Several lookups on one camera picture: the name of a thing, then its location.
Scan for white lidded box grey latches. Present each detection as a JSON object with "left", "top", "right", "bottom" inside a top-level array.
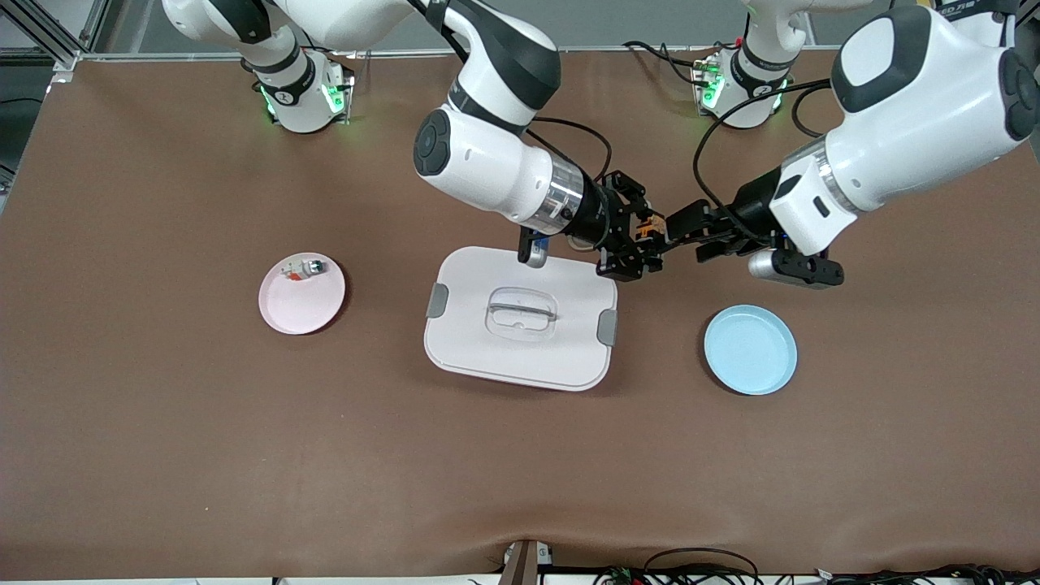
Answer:
[{"left": 423, "top": 246, "right": 619, "bottom": 392}]

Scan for light blue round plate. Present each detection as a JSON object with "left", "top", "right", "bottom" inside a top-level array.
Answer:
[{"left": 704, "top": 305, "right": 798, "bottom": 397}]

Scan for brown table mat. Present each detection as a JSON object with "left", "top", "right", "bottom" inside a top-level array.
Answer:
[{"left": 0, "top": 47, "right": 1040, "bottom": 581}]

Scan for pink round plate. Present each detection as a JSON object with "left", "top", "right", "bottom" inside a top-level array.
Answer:
[{"left": 258, "top": 252, "right": 347, "bottom": 336}]

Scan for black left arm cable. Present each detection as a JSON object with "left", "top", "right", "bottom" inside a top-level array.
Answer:
[{"left": 692, "top": 77, "right": 834, "bottom": 217}]

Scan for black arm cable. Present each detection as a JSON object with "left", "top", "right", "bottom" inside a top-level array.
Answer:
[
  {"left": 526, "top": 116, "right": 613, "bottom": 184},
  {"left": 692, "top": 77, "right": 834, "bottom": 217}
]

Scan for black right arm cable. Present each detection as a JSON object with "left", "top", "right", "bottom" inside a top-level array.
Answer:
[{"left": 526, "top": 116, "right": 613, "bottom": 184}]

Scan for black left base cables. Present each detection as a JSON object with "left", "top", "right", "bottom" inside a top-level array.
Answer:
[{"left": 622, "top": 39, "right": 717, "bottom": 87}]

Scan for silver table edge rail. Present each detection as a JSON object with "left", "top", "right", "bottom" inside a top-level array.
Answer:
[{"left": 77, "top": 44, "right": 846, "bottom": 64}]

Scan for black cable bundle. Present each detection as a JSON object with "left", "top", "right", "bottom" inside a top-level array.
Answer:
[{"left": 593, "top": 548, "right": 1040, "bottom": 585}]

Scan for metal post with bracket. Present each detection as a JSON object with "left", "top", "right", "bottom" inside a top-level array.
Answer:
[{"left": 497, "top": 539, "right": 555, "bottom": 585}]

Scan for aluminium frame profile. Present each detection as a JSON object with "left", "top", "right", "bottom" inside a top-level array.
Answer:
[{"left": 0, "top": 0, "right": 111, "bottom": 76}]

